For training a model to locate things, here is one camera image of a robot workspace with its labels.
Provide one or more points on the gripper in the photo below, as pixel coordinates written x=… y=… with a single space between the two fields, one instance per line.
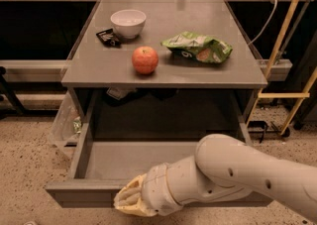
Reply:
x=156 y=187

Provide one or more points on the grey top drawer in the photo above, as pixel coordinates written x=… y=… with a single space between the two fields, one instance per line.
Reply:
x=118 y=143

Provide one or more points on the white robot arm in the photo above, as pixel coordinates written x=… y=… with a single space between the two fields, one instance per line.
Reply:
x=222 y=169

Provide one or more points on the grey drawer cabinet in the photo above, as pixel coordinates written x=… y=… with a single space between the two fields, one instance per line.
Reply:
x=95 y=67

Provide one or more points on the clear plastic bag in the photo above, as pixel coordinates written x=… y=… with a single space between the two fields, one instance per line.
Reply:
x=66 y=127

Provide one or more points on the red apple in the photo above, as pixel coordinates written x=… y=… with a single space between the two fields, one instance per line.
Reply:
x=145 y=60

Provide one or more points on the black snack packet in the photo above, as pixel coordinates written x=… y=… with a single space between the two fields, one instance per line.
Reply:
x=108 y=38

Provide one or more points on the green chip bag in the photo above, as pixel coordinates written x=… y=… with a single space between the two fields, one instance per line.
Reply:
x=201 y=48

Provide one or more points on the white ceramic bowl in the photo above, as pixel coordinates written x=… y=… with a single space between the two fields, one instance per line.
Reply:
x=128 y=23

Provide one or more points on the yellow metal frame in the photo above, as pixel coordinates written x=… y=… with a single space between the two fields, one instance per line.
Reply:
x=283 y=38

